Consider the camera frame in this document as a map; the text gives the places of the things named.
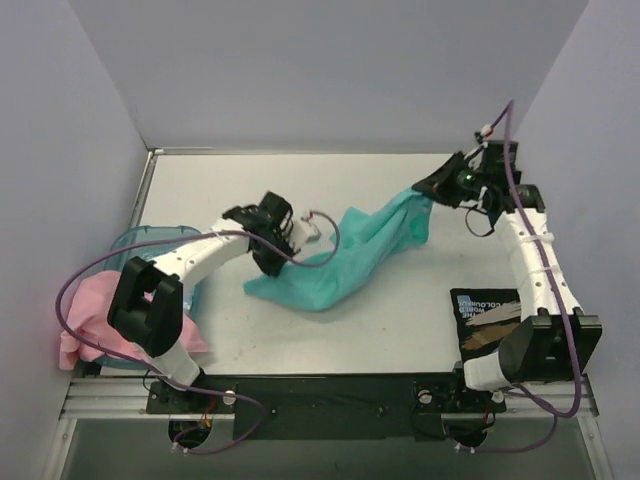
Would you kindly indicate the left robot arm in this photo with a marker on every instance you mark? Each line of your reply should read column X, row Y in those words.
column 147, row 307

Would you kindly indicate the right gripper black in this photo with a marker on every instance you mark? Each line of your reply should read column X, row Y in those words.
column 447, row 181

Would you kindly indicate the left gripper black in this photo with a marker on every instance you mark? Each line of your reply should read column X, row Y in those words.
column 273, row 248

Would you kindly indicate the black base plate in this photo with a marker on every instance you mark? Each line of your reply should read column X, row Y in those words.
column 424, row 406

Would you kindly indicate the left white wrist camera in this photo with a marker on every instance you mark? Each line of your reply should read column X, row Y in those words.
column 304, row 232

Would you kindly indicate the blue plastic bin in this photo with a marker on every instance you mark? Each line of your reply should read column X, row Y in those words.
column 143, row 234

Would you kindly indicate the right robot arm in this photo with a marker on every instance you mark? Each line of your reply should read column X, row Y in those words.
column 555, row 338

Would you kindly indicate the pink t shirt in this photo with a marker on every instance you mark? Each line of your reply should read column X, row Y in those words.
column 90, row 338

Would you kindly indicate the teal t shirt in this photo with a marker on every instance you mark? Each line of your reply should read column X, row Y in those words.
column 364, row 241

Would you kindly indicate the black printed t shirt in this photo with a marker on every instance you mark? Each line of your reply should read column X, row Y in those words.
column 483, row 318

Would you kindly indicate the aluminium rail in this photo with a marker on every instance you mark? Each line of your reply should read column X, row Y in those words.
column 122, row 398

